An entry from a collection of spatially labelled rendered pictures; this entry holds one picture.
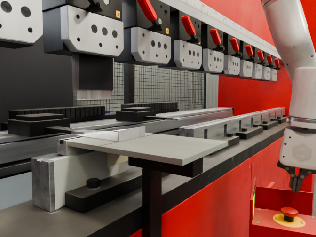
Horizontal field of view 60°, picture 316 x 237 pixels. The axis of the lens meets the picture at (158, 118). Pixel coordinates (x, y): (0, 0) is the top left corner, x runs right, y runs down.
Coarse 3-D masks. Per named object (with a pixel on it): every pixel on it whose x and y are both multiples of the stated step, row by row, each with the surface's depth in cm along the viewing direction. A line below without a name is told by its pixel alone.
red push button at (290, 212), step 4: (284, 208) 68; (288, 208) 68; (292, 208) 68; (284, 212) 66; (288, 212) 66; (292, 212) 66; (296, 212) 66; (284, 216) 68; (288, 216) 67; (292, 216) 66; (284, 220) 68; (288, 220) 67; (292, 220) 67
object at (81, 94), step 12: (72, 60) 57; (84, 60) 57; (96, 60) 60; (108, 60) 63; (84, 72) 58; (96, 72) 60; (108, 72) 63; (84, 84) 58; (96, 84) 61; (108, 84) 64; (84, 96) 59; (96, 96) 62; (108, 96) 65
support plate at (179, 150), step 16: (80, 144) 52; (96, 144) 50; (112, 144) 50; (128, 144) 50; (144, 144) 50; (160, 144) 50; (176, 144) 50; (192, 144) 50; (208, 144) 50; (224, 144) 52; (160, 160) 41; (176, 160) 40; (192, 160) 42
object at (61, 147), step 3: (120, 129) 71; (123, 129) 71; (63, 138) 57; (66, 138) 57; (69, 138) 57; (72, 138) 58; (57, 141) 56; (60, 141) 56; (63, 141) 55; (57, 144) 56; (60, 144) 55; (63, 144) 55; (57, 147) 56; (60, 147) 56; (63, 147) 55; (57, 150) 56; (60, 150) 56; (63, 150) 55; (66, 150) 54; (57, 153) 56; (60, 153) 56; (63, 153) 55; (66, 153) 55
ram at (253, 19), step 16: (160, 0) 74; (176, 0) 80; (208, 0) 98; (224, 0) 109; (240, 0) 125; (256, 0) 145; (208, 16) 98; (240, 16) 126; (256, 16) 146; (224, 32) 112; (256, 32) 148
